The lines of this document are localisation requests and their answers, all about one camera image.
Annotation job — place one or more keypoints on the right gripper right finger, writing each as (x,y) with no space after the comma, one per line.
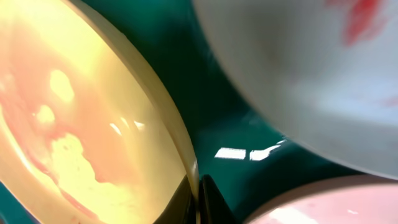
(212,205)

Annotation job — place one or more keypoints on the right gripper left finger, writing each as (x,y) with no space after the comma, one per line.
(181,208)

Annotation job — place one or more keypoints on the yellow plate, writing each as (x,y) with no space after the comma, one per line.
(89,134)

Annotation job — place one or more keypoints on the white plate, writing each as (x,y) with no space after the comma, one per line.
(361,199)

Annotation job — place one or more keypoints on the teal plastic tray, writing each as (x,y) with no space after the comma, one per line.
(249,161)

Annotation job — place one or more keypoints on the light blue plate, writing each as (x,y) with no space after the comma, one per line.
(324,73)

